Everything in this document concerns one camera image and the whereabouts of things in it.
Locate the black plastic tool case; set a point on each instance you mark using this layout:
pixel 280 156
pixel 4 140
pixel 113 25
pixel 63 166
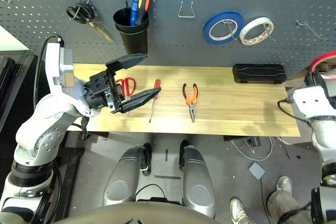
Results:
pixel 258 74

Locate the orange black needle-nose pliers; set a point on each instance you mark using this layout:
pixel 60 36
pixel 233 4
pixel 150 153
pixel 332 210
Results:
pixel 192 110

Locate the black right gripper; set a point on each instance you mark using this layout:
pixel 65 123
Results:
pixel 316 79

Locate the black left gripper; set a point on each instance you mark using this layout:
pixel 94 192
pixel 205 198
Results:
pixel 99 90

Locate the grey robot torso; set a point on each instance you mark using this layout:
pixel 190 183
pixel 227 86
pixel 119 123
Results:
pixel 136 214

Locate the thin red tape roll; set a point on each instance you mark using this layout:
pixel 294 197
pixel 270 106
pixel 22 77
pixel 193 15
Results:
pixel 324 56

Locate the khaki trouser leg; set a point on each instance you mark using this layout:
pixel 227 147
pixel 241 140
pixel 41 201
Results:
pixel 286 205

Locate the large black ribbed case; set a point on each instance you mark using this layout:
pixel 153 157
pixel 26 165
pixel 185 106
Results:
pixel 10 82

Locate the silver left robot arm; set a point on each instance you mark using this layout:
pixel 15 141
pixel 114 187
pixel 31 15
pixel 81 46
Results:
pixel 44 132

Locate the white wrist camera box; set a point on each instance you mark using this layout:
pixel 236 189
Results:
pixel 53 66
pixel 309 103

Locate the white tape roll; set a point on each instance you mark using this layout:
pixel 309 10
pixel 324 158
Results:
pixel 258 20

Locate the blue tape roll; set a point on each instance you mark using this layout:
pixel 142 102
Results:
pixel 207 31

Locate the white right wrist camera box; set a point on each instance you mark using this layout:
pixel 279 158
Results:
pixel 309 103

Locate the silver robot left leg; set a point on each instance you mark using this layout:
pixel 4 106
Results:
pixel 123 176

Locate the grey white sneaker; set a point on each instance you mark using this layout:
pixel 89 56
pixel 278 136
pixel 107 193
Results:
pixel 284 184
pixel 239 211

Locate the orange black screwdriver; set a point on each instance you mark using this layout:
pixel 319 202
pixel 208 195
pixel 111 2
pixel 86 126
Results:
pixel 144 1

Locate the short dark floor tape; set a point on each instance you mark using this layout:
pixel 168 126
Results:
pixel 166 155

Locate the black plastic cup holder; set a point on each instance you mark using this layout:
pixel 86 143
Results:
pixel 136 40

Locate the long dark floor tape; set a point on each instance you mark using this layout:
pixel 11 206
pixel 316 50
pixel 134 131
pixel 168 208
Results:
pixel 167 177

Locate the silver robot leg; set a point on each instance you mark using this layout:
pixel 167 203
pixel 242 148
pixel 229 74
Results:
pixel 123 176
pixel 198 182

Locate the grey square pad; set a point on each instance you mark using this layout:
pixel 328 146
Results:
pixel 256 170

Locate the black table leg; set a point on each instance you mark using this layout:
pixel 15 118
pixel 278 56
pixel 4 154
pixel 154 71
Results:
pixel 236 138

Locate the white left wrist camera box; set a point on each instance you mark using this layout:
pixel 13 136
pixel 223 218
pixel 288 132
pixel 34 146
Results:
pixel 53 66

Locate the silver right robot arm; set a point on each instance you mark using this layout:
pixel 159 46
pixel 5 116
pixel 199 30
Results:
pixel 324 140

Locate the brown cardboard box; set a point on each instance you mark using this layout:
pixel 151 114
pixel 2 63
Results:
pixel 296 77

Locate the thin black rod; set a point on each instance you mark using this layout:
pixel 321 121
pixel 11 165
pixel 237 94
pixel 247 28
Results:
pixel 127 3

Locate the black power adapter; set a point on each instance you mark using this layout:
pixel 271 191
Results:
pixel 254 141

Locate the silver robot right leg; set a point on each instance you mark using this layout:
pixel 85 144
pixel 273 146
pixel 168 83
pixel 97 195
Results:
pixel 198 182

